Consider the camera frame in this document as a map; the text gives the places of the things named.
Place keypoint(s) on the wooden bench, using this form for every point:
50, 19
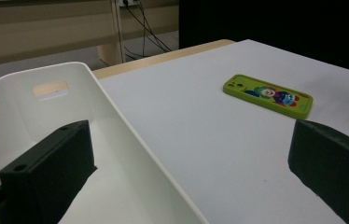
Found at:
39, 31

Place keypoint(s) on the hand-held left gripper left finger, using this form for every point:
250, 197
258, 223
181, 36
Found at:
48, 174

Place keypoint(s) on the black curtain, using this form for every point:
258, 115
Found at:
272, 25

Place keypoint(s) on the green cartoon phone case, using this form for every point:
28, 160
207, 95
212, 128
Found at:
266, 93

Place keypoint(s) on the white plastic bin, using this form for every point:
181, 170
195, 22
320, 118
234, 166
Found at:
126, 193

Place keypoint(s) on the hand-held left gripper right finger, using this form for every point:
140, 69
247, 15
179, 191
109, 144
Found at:
334, 168

